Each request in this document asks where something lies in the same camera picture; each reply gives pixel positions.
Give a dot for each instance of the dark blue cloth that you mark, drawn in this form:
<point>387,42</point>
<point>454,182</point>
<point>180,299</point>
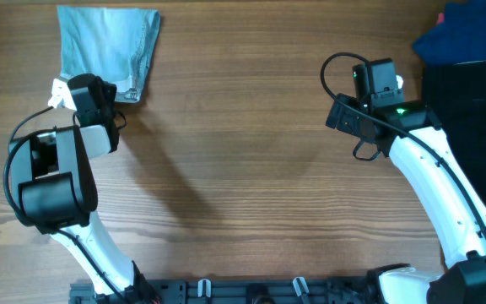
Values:
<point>460,38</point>

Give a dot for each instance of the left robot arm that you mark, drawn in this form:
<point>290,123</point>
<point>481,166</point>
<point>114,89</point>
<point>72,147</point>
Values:
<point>48,182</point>

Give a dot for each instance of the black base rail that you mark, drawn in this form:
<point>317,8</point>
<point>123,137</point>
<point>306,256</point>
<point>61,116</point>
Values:
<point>334,290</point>

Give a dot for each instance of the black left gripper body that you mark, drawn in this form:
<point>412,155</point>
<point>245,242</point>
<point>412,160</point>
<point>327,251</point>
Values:
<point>106,95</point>

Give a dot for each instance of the black garment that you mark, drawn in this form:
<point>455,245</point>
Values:
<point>457,95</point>

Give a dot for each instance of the pink cloth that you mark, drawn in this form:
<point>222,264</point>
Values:
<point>440,19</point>

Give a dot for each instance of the light blue denim shorts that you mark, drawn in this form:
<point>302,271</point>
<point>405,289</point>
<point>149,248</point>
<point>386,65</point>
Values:
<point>116,44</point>

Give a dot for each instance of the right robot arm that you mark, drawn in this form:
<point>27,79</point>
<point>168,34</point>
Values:
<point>411,136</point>

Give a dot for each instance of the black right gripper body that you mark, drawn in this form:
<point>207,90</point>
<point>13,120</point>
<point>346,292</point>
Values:
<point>342,116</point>

